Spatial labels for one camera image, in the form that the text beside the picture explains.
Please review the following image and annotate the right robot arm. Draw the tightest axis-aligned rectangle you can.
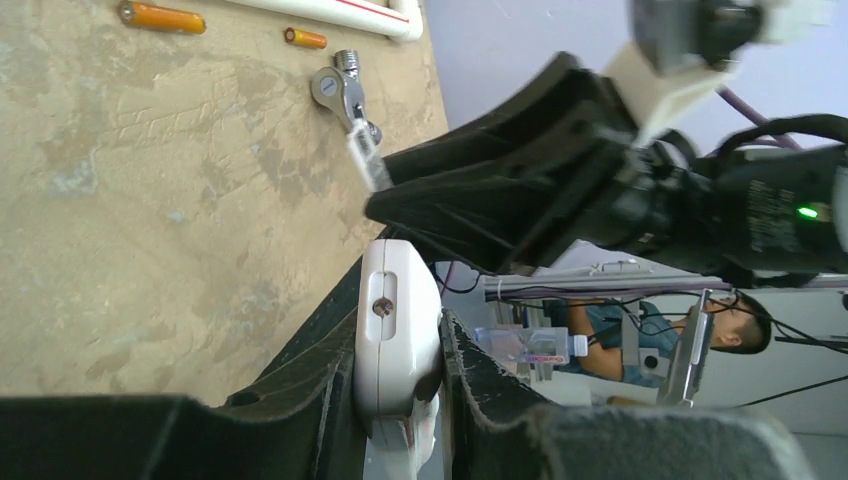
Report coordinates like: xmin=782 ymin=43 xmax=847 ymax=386
xmin=364 ymin=52 xmax=847 ymax=288

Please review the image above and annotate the clear plastic bottle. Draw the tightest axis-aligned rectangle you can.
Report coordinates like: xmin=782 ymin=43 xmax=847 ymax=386
xmin=473 ymin=326 xmax=589 ymax=365

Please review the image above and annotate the white battery compartment cover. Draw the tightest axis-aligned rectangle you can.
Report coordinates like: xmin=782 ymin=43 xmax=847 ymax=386
xmin=347 ymin=119 xmax=394 ymax=193

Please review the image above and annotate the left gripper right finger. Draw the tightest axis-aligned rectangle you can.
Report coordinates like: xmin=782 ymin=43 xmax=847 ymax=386
xmin=439 ymin=310 xmax=816 ymax=479

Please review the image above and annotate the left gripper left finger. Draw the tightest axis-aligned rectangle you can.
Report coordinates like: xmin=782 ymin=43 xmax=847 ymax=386
xmin=1 ymin=265 xmax=366 ymax=479

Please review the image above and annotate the chrome metal faucet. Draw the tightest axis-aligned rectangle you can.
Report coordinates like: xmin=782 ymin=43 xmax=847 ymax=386
xmin=310 ymin=49 xmax=383 ymax=145

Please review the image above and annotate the orange battery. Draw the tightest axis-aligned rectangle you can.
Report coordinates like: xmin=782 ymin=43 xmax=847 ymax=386
xmin=284 ymin=27 xmax=328 ymax=50
xmin=117 ymin=1 xmax=207 ymax=35

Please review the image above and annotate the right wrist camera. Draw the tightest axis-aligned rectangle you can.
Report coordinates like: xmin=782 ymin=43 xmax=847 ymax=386
xmin=603 ymin=0 xmax=836 ymax=148

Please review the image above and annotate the person in teal shirt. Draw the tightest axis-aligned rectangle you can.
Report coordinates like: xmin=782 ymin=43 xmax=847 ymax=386
xmin=543 ymin=292 xmax=772 ymax=388

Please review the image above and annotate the white PVC pipe frame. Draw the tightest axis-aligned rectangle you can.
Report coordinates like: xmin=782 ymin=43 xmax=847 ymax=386
xmin=230 ymin=0 xmax=424 ymax=43

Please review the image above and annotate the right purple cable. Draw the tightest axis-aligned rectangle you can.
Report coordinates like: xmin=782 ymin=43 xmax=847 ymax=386
xmin=715 ymin=86 xmax=806 ymax=154

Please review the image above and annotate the white remote control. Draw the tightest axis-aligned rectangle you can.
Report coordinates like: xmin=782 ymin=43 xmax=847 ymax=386
xmin=353 ymin=239 xmax=443 ymax=479

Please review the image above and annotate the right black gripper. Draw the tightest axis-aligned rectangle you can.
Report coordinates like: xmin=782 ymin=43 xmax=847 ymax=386
xmin=365 ymin=52 xmax=722 ymax=274

